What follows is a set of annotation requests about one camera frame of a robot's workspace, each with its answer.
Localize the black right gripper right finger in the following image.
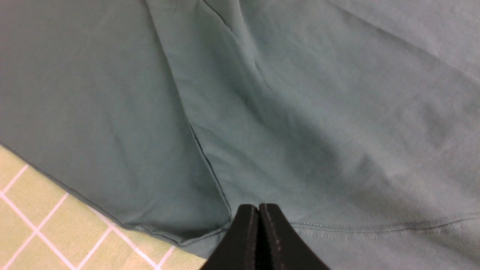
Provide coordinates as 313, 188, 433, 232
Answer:
258, 204, 330, 270

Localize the green checkered tablecloth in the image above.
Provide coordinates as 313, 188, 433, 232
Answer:
0, 148, 205, 270

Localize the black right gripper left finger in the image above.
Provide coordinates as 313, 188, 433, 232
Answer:
202, 204, 259, 270

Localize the green long-sleeved shirt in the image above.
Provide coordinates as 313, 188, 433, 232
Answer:
1, 0, 479, 270

